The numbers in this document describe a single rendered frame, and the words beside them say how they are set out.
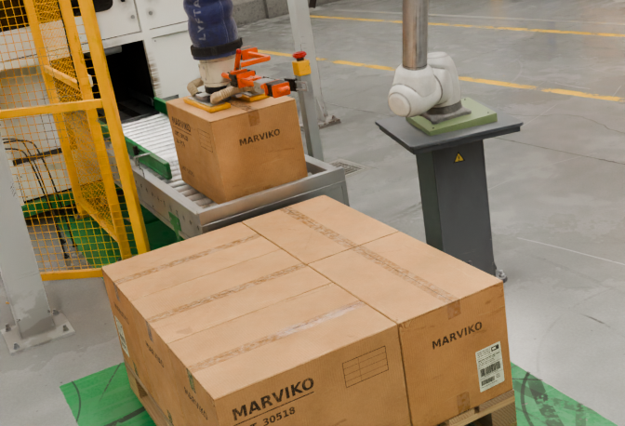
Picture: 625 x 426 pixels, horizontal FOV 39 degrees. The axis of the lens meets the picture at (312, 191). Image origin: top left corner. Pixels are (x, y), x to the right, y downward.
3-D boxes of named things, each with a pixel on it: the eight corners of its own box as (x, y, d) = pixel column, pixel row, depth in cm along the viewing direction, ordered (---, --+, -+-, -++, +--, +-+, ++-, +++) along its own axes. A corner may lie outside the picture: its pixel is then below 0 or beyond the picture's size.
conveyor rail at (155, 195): (77, 153, 569) (70, 126, 563) (85, 152, 571) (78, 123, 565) (205, 256, 371) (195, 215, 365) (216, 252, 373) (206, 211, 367)
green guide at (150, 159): (76, 130, 566) (73, 116, 563) (92, 126, 570) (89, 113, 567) (152, 184, 428) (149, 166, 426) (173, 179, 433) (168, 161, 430)
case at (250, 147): (181, 180, 429) (165, 101, 416) (256, 159, 444) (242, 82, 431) (227, 211, 377) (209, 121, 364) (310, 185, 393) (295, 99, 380)
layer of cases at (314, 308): (123, 357, 353) (100, 267, 340) (337, 277, 393) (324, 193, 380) (239, 519, 251) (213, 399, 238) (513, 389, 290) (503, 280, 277)
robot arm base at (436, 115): (451, 101, 395) (449, 90, 393) (472, 113, 375) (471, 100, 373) (414, 113, 392) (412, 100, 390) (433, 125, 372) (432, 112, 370)
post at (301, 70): (321, 246, 468) (291, 60, 435) (332, 242, 470) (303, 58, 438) (327, 249, 462) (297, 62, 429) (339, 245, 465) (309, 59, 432)
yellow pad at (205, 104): (183, 102, 407) (181, 91, 406) (203, 97, 411) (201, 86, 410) (210, 113, 378) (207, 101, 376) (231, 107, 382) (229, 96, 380)
